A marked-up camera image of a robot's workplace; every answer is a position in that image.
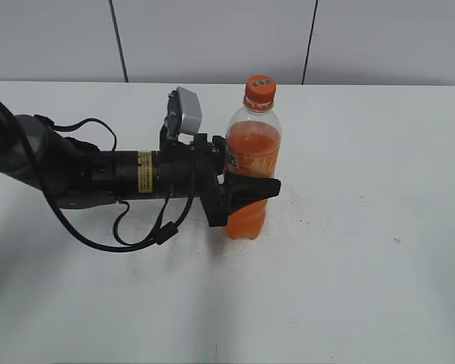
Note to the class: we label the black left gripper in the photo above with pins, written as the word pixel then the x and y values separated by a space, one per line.
pixel 192 170

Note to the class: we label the orange soda plastic bottle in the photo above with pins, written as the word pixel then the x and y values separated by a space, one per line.
pixel 253 140

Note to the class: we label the orange bottle cap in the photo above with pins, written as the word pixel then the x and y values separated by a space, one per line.
pixel 260 89

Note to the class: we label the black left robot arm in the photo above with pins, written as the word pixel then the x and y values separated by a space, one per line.
pixel 79 175

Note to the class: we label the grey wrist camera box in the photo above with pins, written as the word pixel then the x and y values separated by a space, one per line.
pixel 184 114

